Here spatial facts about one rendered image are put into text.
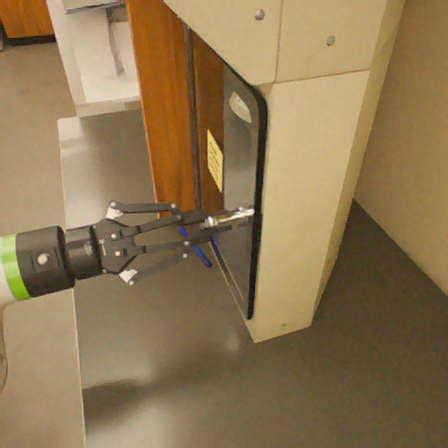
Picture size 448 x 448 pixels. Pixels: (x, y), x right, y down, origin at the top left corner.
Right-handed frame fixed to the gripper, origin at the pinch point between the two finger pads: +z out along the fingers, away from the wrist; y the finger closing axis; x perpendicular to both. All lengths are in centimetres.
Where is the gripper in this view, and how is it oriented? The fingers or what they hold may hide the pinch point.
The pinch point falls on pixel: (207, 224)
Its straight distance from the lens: 63.3
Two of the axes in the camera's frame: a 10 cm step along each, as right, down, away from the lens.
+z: 9.5, -2.2, 2.4
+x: -2.3, 0.7, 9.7
